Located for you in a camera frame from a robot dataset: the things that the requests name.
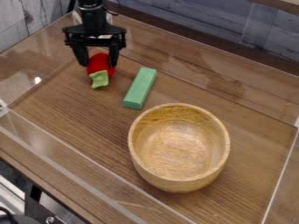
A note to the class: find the red plush fruit green stem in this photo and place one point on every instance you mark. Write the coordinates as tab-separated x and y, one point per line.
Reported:
99	70

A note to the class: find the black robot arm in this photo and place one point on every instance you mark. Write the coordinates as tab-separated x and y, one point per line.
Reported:
93	16

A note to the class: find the wooden bowl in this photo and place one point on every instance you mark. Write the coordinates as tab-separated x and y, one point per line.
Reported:
179	147

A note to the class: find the green rectangular block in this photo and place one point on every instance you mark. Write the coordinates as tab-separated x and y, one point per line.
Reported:
139	88

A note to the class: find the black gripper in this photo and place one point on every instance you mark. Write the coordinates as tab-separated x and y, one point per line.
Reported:
111	36

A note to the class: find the clear acrylic front wall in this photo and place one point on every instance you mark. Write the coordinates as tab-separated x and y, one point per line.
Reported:
91	190

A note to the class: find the black table leg frame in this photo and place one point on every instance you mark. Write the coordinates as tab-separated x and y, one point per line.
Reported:
24	210

